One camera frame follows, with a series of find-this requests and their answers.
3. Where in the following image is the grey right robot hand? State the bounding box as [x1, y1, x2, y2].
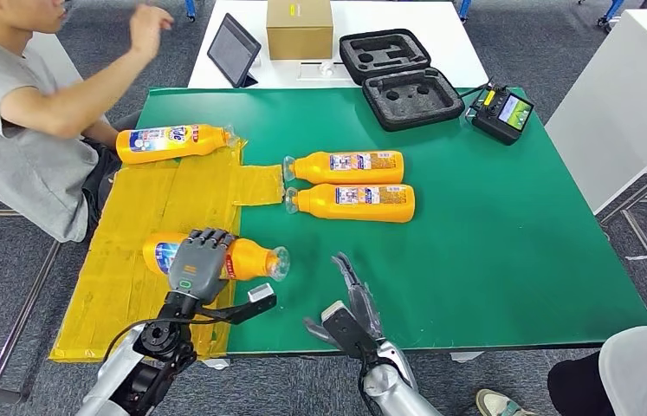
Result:
[330, 252, 385, 344]

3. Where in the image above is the person's right hand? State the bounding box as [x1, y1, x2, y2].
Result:
[128, 4, 175, 62]

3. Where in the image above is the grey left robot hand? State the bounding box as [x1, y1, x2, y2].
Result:
[166, 227, 238, 307]

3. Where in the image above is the orange detergent bottle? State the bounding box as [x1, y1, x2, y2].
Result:
[284, 183, 417, 224]
[281, 150, 405, 186]
[142, 231, 292, 283]
[114, 123, 240, 166]

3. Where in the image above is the black tablet on stand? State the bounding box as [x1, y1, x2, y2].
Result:
[207, 12, 262, 89]

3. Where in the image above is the yellow plastic wrapped flat package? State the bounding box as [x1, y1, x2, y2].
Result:
[49, 137, 286, 364]

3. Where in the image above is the cardboard box yellow label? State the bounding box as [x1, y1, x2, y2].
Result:
[266, 0, 334, 61]

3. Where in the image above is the open black foam case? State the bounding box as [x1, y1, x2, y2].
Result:
[338, 29, 466, 133]

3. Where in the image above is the black remote controller with screen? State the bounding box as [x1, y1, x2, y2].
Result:
[466, 84, 535, 146]

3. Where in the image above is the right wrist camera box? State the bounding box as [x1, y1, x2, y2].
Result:
[320, 300, 383, 361]

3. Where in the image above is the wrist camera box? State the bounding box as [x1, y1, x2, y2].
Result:
[195, 282, 278, 327]
[320, 300, 383, 361]

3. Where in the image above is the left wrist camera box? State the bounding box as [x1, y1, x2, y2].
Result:
[195, 282, 278, 327]

